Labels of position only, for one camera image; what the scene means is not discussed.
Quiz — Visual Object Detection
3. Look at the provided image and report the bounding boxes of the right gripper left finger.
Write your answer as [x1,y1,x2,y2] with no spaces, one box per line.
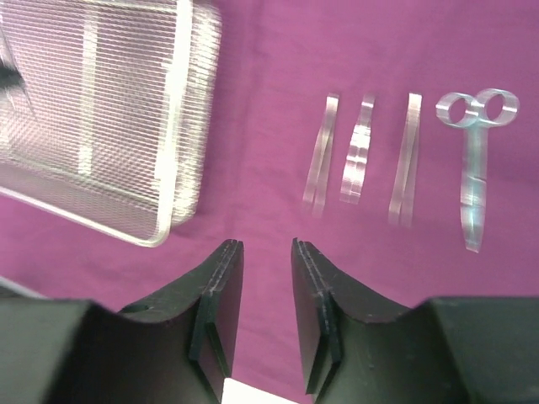
[120,239,244,402]

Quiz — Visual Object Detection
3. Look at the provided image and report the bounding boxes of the metal mesh instrument tray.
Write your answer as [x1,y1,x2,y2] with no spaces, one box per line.
[1,1,221,247]

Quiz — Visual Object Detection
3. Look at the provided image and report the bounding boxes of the purple surgical wrap cloth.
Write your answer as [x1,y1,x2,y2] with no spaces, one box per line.
[1,1,538,403]

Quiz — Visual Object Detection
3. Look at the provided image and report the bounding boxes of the steel tweezers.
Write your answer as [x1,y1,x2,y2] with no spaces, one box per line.
[339,93,376,205]
[388,93,422,227]
[302,94,339,216]

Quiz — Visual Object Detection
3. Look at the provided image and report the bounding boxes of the steel surgical scissors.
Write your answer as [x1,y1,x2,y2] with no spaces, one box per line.
[435,88,520,253]

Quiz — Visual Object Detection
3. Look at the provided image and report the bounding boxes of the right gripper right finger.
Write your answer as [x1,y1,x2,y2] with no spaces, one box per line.
[291,238,408,402]

